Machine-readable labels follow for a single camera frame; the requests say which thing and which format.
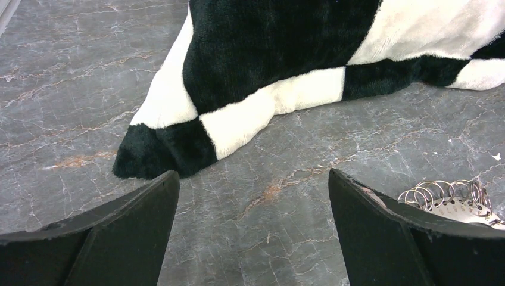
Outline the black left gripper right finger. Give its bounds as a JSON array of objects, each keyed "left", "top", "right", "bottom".
[{"left": 328, "top": 169, "right": 504, "bottom": 285}]

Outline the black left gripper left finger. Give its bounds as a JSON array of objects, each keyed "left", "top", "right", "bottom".
[{"left": 1, "top": 171, "right": 180, "bottom": 285}]

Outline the metal key organizer red handle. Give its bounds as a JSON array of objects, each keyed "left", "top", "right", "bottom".
[{"left": 398, "top": 179, "right": 504, "bottom": 231}]

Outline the black white checkered pillow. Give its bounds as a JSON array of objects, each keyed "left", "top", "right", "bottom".
[{"left": 113, "top": 0, "right": 504, "bottom": 179}]

